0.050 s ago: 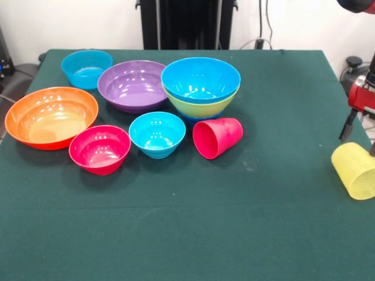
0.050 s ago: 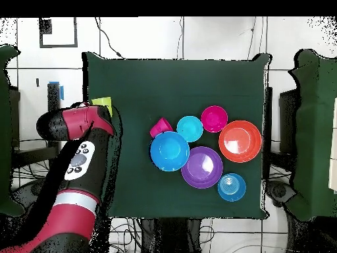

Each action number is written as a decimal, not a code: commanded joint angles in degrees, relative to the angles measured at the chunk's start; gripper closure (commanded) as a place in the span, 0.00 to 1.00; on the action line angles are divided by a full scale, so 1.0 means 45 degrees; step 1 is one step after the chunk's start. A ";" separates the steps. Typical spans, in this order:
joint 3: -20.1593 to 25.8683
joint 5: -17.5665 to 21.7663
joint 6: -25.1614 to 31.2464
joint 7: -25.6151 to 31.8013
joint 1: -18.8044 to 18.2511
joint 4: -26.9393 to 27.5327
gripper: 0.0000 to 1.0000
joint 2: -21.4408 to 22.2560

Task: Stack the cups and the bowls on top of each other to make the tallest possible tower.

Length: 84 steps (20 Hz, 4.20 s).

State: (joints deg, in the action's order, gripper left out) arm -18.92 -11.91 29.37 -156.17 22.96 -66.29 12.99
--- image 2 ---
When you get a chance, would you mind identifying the orange bowl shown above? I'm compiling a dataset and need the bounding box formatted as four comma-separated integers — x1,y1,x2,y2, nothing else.
218,120,263,163

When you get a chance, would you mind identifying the pink cup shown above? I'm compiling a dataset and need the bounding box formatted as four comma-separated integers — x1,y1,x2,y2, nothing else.
149,117,174,139

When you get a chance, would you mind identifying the purple bowl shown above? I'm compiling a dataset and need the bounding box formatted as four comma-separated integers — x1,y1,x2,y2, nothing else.
180,146,224,190

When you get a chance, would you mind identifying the translucent blue bowl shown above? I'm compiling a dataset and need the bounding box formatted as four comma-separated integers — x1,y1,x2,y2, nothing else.
217,173,247,203

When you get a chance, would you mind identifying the small cyan bowl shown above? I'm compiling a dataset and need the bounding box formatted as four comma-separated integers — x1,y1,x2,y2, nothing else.
176,115,204,144

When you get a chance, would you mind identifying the black metal frame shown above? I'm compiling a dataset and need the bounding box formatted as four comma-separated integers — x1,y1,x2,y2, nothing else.
262,86,274,181
10,82,63,169

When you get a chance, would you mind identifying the large blue bowl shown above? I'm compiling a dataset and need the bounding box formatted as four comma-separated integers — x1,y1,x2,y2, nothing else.
149,130,191,173

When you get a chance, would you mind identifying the thin black floor cable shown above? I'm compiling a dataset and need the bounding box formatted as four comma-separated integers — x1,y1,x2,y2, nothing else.
175,16,185,59
246,16,257,61

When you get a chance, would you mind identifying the green-covered side table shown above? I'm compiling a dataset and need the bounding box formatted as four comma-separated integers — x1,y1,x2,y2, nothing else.
285,48,337,222
0,44,26,217

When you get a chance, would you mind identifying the blue tape strip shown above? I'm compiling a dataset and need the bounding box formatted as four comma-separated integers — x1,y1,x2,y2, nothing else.
48,80,65,101

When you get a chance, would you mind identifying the black floor cable with plug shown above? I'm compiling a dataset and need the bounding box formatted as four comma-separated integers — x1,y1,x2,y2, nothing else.
93,16,125,59

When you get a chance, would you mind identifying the black equipment box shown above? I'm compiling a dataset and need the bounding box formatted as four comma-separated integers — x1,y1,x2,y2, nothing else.
278,88,301,156
9,88,21,148

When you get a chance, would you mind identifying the black square floor frame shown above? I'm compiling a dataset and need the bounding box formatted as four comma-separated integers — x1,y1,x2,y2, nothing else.
38,16,79,49

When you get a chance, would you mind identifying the white sheet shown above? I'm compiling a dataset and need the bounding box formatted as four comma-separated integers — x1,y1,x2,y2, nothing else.
328,97,337,195

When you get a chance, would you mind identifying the tangle of floor cables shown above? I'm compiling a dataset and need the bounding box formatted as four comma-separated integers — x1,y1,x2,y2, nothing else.
11,151,142,253

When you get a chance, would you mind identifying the dark green table cloth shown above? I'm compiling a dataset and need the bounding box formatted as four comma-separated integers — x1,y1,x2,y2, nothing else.
82,51,272,220

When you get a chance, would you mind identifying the yellow cup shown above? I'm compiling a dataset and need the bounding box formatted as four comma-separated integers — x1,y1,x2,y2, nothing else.
91,96,114,117

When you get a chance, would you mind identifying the grey round floor base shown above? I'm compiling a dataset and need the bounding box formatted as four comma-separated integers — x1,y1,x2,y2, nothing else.
11,180,47,209
265,180,297,208

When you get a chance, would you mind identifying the pink bowl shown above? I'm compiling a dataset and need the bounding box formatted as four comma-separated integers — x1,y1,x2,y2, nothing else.
200,105,229,134

